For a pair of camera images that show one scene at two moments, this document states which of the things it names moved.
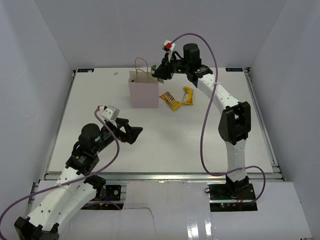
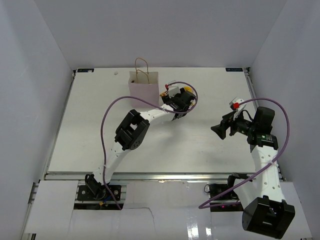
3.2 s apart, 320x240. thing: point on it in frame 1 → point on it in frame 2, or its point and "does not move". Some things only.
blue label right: (234, 69) does not move
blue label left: (85, 70) does not move
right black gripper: (164, 71) → (221, 129)
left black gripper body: (107, 138) → (172, 98)
